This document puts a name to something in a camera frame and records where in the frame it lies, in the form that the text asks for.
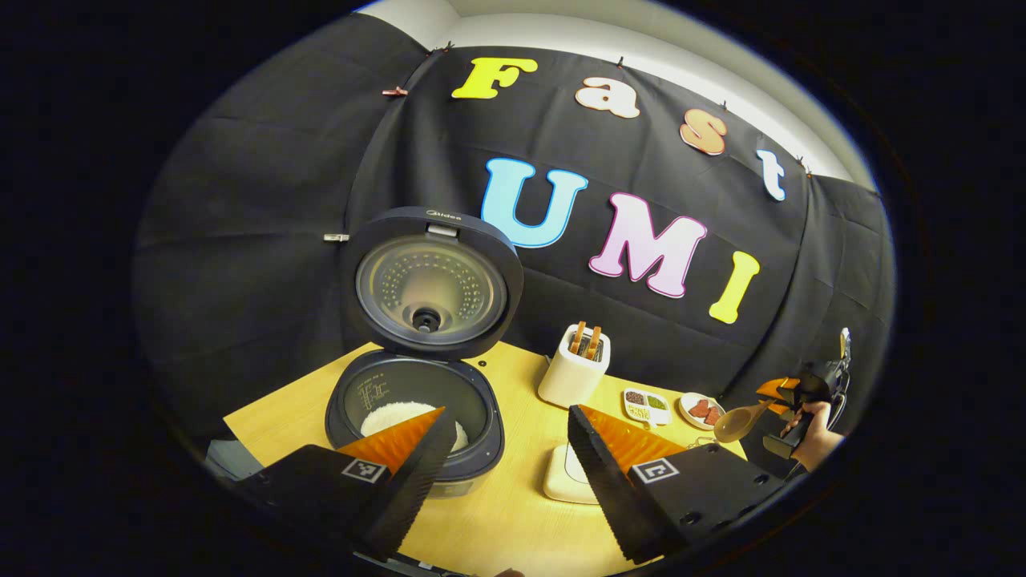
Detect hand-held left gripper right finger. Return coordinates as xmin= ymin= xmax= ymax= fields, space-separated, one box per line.
xmin=568 ymin=405 xmax=790 ymax=563

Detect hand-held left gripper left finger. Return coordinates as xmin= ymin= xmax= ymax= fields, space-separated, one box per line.
xmin=236 ymin=406 xmax=458 ymax=559

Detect wooden spoon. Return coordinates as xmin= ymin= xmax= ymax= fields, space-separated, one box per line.
xmin=713 ymin=399 xmax=790 ymax=444

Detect dark grey rice cooker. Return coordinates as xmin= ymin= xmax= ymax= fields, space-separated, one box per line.
xmin=325 ymin=206 xmax=526 ymax=499

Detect white divided bean dish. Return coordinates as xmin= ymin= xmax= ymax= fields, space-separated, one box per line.
xmin=623 ymin=388 xmax=673 ymax=426

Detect white round plate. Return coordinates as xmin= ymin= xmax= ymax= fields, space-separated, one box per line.
xmin=678 ymin=392 xmax=726 ymax=430

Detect white toaster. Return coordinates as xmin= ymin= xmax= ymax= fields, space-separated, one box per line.
xmin=538 ymin=324 xmax=612 ymax=410

